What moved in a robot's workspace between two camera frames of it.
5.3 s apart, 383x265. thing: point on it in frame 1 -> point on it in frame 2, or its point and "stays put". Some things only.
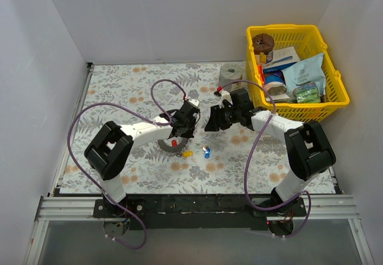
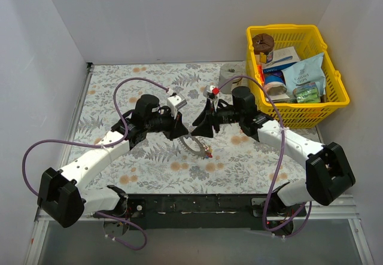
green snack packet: (307, 93) stays put
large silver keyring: (169, 148) -> (200, 154)
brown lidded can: (263, 45) stays put
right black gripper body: (223, 116) stays put
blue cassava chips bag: (310, 70) stays put
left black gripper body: (185, 127) -> (176, 124)
